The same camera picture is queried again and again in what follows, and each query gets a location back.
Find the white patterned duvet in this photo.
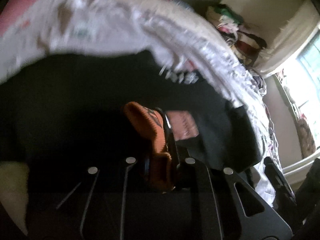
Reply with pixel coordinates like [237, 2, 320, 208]
[0, 0, 286, 205]

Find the window with frame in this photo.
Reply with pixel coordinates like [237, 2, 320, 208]
[273, 29, 320, 181]

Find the folded clothes stack by wall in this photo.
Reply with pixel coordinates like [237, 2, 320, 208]
[206, 4, 267, 68]

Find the black sweater with orange cuffs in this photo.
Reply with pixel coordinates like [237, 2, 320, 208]
[1, 51, 261, 190]

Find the cream curtain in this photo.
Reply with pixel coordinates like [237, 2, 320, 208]
[254, 0, 319, 77]

